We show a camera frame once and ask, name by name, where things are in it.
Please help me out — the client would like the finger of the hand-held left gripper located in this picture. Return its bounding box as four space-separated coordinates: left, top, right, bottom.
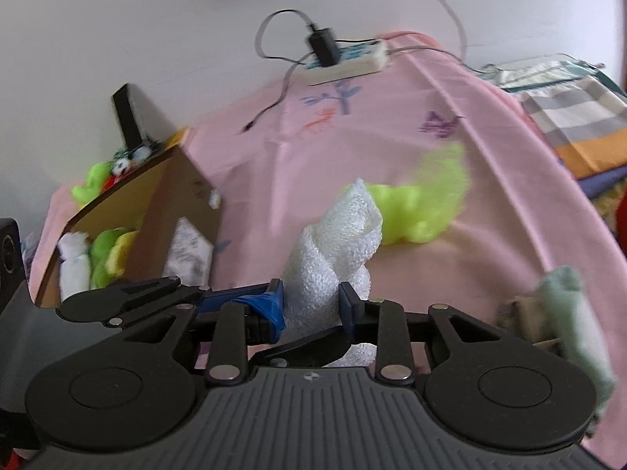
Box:
247 330 353 369
59 277 272 326

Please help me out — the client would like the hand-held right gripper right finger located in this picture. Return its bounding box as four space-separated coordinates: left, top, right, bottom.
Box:
339 281 505 383

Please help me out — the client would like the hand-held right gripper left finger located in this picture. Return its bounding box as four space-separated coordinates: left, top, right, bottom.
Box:
120 279 286 387

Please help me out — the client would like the white fluffy towel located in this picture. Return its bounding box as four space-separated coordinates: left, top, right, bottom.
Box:
286 179 383 368

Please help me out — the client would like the brown cardboard box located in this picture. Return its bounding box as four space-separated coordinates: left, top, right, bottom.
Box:
32 144 223 307

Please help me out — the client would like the lime green fuzzy cloth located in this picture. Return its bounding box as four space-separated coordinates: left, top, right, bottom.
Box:
416 144 471 238

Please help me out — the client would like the grey brown sock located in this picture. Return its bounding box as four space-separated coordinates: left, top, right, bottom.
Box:
496 296 562 351

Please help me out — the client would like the mint green fuzzy sock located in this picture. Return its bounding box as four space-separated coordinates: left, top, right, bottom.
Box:
536 265 618 407

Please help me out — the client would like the white plush toy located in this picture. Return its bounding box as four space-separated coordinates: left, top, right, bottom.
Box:
58 231 91 299

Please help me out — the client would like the pink printed bed sheet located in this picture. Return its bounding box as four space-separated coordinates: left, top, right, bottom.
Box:
27 32 627 432

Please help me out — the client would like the green and yellow plush toy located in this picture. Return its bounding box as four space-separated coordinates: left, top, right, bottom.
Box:
71 163 111 206

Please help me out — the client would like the small panda toy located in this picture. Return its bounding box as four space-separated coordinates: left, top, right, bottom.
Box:
112 144 150 175

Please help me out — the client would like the yellow book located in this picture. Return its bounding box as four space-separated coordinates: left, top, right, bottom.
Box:
157 127 189 150

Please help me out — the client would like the black phone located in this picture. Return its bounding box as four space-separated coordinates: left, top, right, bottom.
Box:
112 83 148 150

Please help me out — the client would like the white power strip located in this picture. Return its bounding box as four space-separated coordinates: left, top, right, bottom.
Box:
304 38 390 85

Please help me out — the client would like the black charger adapter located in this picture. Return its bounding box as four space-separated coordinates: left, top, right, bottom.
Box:
306 27 339 67

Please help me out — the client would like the purple folded cloth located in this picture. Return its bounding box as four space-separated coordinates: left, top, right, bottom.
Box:
578 164 627 201

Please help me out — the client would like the striped folded cloth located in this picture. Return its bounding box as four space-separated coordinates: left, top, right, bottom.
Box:
519 73 627 179

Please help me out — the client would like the light green folded cloth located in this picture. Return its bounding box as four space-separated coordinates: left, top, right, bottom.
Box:
482 54 623 94

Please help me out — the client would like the black charging cable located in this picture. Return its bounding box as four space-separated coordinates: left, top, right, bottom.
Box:
240 9 319 134

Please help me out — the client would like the grey power cable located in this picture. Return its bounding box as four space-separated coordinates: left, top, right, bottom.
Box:
387 0 495 72

